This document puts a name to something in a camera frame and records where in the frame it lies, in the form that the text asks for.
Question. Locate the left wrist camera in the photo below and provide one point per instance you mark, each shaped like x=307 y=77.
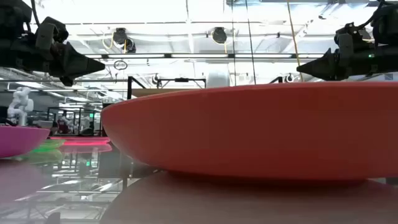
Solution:
x=46 y=37

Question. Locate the opaque orange plate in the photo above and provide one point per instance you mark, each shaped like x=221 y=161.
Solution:
x=248 y=130

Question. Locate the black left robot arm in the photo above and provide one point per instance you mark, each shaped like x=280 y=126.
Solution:
x=12 y=15

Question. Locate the translucent green plate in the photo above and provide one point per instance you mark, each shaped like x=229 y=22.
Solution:
x=49 y=145

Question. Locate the black metal table frame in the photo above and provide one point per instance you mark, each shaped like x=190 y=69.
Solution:
x=130 y=87

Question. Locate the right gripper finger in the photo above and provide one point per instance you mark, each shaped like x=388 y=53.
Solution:
x=326 y=67

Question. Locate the person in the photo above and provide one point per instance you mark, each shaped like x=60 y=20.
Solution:
x=63 y=126

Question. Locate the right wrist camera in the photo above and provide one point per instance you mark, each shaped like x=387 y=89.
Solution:
x=345 y=46

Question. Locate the opaque purple plate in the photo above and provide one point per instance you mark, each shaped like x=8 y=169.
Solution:
x=18 y=141

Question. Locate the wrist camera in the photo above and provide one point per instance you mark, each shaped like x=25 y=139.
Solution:
x=345 y=46
x=46 y=37

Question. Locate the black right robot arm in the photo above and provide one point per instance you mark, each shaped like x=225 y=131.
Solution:
x=387 y=25

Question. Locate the white robot figure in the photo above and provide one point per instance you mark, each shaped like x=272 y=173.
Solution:
x=20 y=105

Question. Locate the translucent pink plate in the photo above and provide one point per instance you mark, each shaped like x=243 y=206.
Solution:
x=82 y=140

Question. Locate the wooden shelf board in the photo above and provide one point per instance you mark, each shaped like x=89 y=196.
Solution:
x=155 y=92

